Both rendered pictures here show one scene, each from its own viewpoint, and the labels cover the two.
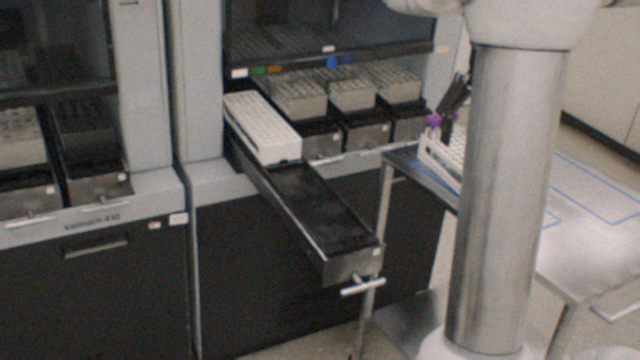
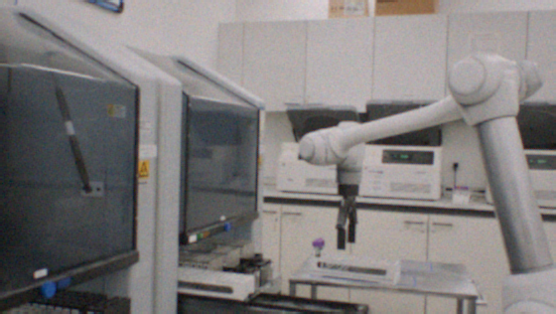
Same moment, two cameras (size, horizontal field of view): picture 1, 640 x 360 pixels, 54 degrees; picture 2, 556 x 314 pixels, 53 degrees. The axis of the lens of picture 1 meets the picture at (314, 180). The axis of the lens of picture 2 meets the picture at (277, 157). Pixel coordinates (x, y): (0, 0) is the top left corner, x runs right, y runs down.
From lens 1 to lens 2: 1.17 m
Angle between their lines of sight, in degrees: 50
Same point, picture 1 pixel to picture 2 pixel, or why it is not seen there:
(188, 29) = (166, 205)
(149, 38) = (149, 213)
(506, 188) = (525, 177)
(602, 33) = not seen: hidden behind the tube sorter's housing
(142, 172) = not seen: outside the picture
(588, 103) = not seen: hidden behind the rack
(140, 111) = (141, 281)
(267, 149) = (243, 285)
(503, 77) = (506, 129)
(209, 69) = (174, 238)
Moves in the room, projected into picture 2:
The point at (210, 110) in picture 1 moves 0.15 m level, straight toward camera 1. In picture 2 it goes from (173, 276) to (211, 285)
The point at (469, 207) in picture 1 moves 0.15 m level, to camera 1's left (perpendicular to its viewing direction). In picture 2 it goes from (513, 194) to (483, 197)
